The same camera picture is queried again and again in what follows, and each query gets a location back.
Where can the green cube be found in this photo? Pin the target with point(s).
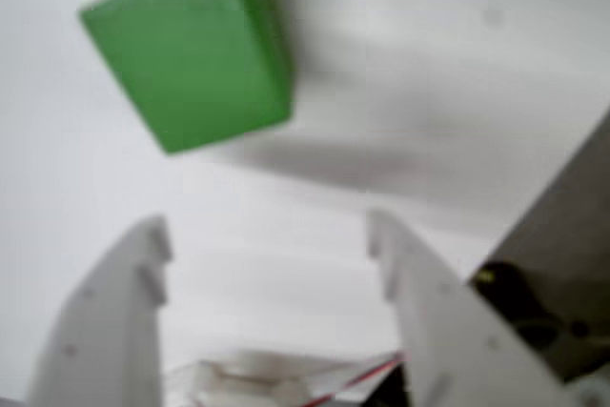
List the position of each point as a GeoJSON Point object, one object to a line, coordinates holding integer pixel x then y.
{"type": "Point", "coordinates": [190, 54]}

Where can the motor controller circuit board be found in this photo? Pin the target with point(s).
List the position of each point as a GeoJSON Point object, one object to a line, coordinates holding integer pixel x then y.
{"type": "Point", "coordinates": [514, 292]}

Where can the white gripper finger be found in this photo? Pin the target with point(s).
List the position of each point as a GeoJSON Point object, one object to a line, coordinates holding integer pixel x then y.
{"type": "Point", "coordinates": [105, 331]}
{"type": "Point", "coordinates": [453, 354]}

